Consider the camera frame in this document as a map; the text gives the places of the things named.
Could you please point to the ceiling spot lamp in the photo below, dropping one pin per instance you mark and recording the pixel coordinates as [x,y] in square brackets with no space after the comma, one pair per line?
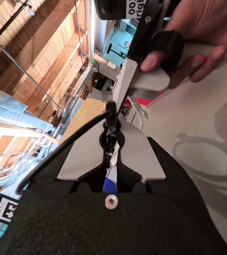
[31,11]

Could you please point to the thin black ceiling rod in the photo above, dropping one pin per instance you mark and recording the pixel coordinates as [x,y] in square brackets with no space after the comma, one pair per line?
[25,72]

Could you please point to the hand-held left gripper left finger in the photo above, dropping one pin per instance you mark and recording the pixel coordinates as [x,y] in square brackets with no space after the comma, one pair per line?
[81,157]

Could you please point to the blue storage bin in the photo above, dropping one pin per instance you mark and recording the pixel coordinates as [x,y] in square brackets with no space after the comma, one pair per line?
[109,185]

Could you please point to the grey desk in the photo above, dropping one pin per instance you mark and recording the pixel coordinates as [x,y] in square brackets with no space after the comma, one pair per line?
[195,111]

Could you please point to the metal pipe cluster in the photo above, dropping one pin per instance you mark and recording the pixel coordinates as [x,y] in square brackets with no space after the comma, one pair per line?
[25,159]

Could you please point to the wooden stand with white base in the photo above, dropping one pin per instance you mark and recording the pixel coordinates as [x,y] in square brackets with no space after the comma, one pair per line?
[81,115]

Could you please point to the slim metal air duct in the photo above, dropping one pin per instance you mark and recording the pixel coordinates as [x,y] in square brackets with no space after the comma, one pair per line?
[91,39]

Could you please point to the red storage bin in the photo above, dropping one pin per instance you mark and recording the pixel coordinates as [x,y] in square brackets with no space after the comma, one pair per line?
[145,101]

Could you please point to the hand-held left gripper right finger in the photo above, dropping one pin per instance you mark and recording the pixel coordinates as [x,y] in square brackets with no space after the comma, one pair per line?
[141,157]

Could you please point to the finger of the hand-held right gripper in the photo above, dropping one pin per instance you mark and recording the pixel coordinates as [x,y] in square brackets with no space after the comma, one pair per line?
[125,75]

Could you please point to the large metal air duct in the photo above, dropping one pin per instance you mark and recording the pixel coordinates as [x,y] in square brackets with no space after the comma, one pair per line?
[5,111]

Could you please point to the person's right hand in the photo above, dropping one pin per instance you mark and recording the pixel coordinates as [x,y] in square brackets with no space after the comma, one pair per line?
[205,20]

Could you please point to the framed black-white marker poster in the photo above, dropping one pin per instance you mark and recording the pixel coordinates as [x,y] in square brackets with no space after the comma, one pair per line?
[3,211]

